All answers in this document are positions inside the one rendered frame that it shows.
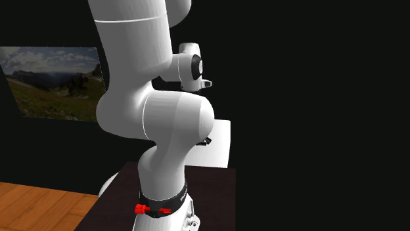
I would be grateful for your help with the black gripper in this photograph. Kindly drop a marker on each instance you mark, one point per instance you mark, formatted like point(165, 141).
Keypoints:
point(206, 141)

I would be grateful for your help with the dark robot stand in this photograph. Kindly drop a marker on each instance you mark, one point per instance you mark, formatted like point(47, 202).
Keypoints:
point(213, 198)

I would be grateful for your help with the landscape wall picture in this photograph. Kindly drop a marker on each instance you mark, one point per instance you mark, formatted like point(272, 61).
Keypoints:
point(51, 83)

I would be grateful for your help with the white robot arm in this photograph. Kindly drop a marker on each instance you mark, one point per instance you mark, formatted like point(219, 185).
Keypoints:
point(134, 64)

